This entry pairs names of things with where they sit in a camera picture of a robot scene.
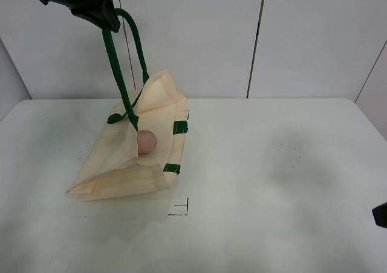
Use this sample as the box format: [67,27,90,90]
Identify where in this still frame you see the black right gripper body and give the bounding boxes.
[372,202,387,228]

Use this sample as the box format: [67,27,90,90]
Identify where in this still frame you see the pink peach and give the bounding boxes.
[137,130,157,155]

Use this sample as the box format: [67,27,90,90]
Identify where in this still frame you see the white linen bag green handles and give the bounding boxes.
[67,8,188,201]

